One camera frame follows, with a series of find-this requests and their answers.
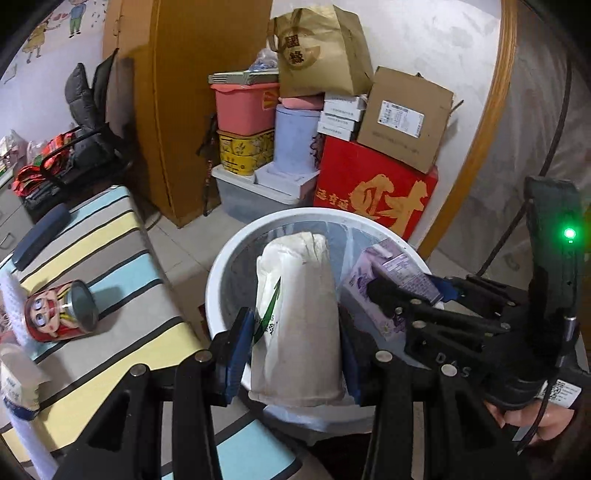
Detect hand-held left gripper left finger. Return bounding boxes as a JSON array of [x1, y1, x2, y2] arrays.
[[51, 307, 257, 480]]

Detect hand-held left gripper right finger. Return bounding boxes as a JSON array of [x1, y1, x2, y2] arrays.
[[339, 307, 532, 480]]

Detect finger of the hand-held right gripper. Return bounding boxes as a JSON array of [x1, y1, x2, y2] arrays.
[[396, 300, 509, 385], [367, 274, 528, 320]]

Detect white paper pack green print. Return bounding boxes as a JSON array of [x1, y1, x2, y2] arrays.
[[249, 232, 347, 409]]

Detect purple drink carton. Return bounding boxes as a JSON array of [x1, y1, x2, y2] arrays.
[[344, 244, 445, 342]]

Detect person's right hand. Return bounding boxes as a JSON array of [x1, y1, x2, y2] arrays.
[[484, 401, 578, 445]]

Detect red gift box gold print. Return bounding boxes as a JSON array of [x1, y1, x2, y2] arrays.
[[314, 137, 439, 241]]

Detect striped tablecloth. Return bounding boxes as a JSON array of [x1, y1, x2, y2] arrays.
[[0, 185, 303, 480]]

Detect clear plastic storage box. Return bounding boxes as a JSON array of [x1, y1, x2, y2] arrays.
[[211, 164, 302, 225]]

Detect brown cardboard box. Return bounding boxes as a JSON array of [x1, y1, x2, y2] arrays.
[[356, 66, 456, 174]]

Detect grey fabric panel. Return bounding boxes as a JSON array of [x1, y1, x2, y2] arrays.
[[438, 0, 591, 289]]

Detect red cartoon drink can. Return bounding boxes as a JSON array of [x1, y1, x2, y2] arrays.
[[24, 279, 99, 343]]

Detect small white flat box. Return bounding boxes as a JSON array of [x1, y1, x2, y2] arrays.
[[324, 92, 369, 106], [320, 113, 365, 130], [318, 124, 360, 142], [322, 102, 368, 118]]

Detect black long tool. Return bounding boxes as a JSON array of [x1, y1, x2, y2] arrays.
[[196, 113, 223, 217]]

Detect yellow patterned box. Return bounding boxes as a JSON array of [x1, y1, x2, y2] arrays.
[[217, 128, 277, 177]]

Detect lilac plastic bucket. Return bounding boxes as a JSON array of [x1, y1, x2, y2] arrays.
[[273, 104, 324, 177]]

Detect clear plastic bottle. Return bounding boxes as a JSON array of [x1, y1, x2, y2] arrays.
[[0, 344, 52, 422]]

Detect white bubble wrap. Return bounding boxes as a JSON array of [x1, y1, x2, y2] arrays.
[[0, 264, 61, 480]]

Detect pink round lid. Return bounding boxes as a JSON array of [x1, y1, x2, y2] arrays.
[[279, 94, 327, 112]]

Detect black office chair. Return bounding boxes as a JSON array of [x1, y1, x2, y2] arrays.
[[39, 48, 140, 204]]

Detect pink plastic bin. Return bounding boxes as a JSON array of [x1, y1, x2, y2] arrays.
[[210, 82, 281, 137]]

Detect wooden wardrobe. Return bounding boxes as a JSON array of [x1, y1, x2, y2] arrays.
[[102, 0, 274, 228]]

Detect grey drawer cabinet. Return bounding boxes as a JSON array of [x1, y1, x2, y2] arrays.
[[0, 179, 34, 260]]

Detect red patterned bags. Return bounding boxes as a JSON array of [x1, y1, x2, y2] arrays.
[[11, 129, 80, 195]]

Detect brown paper bag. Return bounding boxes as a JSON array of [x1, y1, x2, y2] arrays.
[[268, 6, 376, 99]]

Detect grey flat lid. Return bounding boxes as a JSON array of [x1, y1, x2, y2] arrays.
[[208, 69, 280, 86]]

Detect blue plastic bag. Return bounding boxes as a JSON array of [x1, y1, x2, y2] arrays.
[[252, 47, 280, 73]]

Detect clutter of small packets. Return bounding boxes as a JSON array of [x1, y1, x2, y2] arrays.
[[0, 129, 47, 178]]

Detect black cable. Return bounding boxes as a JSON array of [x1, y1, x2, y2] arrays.
[[480, 60, 574, 274]]

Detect curved wooden frame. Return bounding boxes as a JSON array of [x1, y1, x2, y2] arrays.
[[418, 0, 519, 260]]

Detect cartoon wall sticker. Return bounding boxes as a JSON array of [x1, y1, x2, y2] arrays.
[[18, 0, 108, 65]]

